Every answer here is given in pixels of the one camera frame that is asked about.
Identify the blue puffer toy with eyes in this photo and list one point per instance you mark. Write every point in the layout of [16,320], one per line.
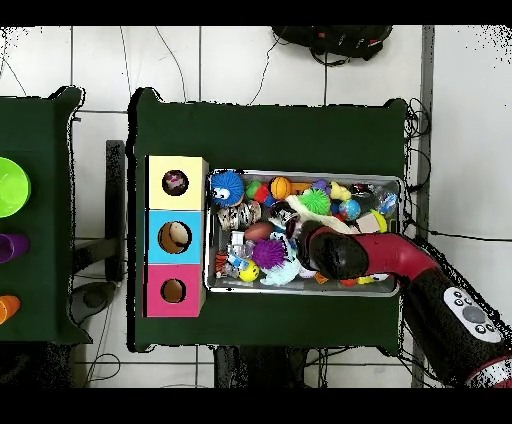
[228,188]

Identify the cream knitted cloth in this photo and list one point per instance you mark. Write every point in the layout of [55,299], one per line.
[332,222]

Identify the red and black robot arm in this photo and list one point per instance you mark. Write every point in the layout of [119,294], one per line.
[400,256]

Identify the wooden box with three holes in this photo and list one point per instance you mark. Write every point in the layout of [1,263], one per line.
[192,236]

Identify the silver mesh bin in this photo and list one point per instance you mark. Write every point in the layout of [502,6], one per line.
[280,290]

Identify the brown toy football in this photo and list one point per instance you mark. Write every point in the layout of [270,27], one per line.
[259,230]

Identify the orange toy basketball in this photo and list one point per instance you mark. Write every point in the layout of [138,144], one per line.
[280,188]

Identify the purple spiky ball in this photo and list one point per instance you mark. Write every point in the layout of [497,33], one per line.
[268,254]

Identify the yellow smiley ball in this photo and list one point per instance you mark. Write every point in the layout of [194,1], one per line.
[249,272]

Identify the dark green table cloth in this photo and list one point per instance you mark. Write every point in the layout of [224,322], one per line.
[272,136]
[32,128]

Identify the globe print ball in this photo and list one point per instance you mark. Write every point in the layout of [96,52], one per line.
[350,208]

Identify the pale wooden cube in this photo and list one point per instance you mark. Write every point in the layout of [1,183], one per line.
[368,223]

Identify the black backpack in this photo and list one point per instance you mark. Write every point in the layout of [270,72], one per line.
[336,38]

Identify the purple cup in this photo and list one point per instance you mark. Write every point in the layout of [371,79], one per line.
[14,248]

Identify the lime green bowl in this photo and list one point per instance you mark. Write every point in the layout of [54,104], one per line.
[12,188]

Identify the orange cup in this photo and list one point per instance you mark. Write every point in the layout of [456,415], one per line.
[8,308]

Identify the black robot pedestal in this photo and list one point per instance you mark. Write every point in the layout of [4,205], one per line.
[260,368]

